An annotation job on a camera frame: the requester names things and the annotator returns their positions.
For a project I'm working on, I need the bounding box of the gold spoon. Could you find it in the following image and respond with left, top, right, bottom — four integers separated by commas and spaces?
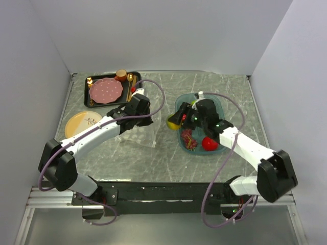
126, 73, 134, 102

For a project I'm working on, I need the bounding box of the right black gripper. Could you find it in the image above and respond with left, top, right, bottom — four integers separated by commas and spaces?
169, 102, 207, 131

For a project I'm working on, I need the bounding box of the yellow floral plate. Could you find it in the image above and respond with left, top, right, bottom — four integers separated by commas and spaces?
65, 111, 102, 138

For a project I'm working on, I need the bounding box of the orange cup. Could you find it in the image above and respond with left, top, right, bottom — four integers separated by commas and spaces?
114, 69, 127, 82

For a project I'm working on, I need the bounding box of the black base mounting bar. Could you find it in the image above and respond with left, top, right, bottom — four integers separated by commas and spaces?
71, 180, 256, 215

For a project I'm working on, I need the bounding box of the red grape bunch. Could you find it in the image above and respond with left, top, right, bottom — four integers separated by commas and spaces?
181, 129, 198, 151

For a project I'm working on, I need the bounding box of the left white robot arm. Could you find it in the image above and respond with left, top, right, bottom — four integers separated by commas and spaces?
38, 93, 153, 205

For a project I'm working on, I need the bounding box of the black serving tray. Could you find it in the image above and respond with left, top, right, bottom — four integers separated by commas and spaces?
84, 73, 133, 108

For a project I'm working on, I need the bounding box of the yellow orange fruit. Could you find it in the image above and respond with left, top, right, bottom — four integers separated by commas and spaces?
166, 114, 182, 130

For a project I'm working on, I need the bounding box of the aluminium frame rail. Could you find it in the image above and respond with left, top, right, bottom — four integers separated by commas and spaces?
26, 186, 77, 208

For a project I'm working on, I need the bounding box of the clear polka dot zip bag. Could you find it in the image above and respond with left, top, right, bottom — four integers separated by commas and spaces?
115, 112, 161, 148

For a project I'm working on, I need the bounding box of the pink polka dot plate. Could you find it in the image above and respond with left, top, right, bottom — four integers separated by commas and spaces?
90, 78, 123, 104

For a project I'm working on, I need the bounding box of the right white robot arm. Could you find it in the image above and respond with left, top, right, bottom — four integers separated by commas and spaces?
168, 99, 298, 203

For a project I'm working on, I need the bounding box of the teal plastic fruit tray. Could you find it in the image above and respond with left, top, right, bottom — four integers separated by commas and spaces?
174, 92, 230, 155

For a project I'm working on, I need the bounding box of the gold fork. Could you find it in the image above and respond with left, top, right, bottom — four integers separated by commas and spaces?
87, 77, 94, 107

